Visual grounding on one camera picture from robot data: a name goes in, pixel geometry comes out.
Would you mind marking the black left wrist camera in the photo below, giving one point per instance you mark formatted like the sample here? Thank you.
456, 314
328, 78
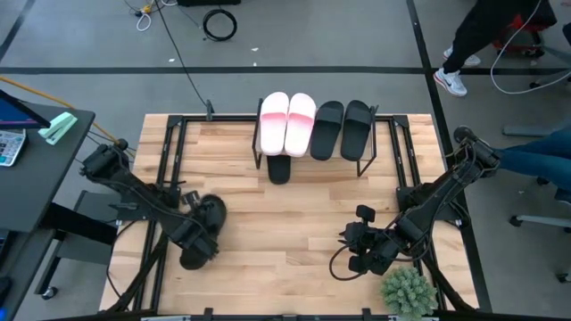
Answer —
192, 199

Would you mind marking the wooden shelf with black frame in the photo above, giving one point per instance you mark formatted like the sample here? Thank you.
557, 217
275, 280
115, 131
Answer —
257, 134

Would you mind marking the black metal rig frame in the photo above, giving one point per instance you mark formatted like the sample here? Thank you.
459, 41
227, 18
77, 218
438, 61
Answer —
214, 118

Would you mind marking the black rubber slide sandal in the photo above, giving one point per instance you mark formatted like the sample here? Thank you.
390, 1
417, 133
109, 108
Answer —
356, 134
279, 171
326, 134
194, 262

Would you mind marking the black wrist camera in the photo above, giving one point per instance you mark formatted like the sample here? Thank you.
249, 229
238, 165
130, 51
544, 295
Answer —
366, 214
192, 199

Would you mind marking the person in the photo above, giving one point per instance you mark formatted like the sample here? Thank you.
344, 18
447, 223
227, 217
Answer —
535, 160
482, 27

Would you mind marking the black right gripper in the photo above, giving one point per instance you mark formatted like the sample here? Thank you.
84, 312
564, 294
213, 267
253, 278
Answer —
379, 254

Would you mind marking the laptop with blue screen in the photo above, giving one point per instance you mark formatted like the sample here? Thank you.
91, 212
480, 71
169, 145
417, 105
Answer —
15, 116

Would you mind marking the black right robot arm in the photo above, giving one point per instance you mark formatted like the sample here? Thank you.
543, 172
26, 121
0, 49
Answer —
439, 194

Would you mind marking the pink white slide sandal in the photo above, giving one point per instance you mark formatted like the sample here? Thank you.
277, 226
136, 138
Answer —
274, 129
300, 129

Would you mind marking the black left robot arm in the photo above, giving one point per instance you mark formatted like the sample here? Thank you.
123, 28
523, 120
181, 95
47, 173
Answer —
134, 191

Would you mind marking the black floor box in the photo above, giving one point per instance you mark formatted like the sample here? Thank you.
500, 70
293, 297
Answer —
209, 2

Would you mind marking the mint green stapler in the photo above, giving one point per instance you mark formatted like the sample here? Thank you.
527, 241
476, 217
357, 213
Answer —
58, 127

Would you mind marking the grey office chair base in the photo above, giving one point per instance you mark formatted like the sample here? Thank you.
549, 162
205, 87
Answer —
535, 219

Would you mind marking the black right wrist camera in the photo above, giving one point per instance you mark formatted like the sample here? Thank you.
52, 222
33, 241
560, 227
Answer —
366, 214

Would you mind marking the green artificial spiky plant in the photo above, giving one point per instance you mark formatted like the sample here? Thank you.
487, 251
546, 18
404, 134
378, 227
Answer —
408, 292

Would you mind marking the white desk calculator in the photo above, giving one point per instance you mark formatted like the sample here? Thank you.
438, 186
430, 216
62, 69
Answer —
10, 147

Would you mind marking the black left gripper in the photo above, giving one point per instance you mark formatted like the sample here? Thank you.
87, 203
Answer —
213, 211

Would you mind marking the red stool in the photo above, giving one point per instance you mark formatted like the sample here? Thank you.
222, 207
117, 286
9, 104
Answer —
516, 24

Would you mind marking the black office desk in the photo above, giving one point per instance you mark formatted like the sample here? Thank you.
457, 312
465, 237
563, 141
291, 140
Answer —
44, 178

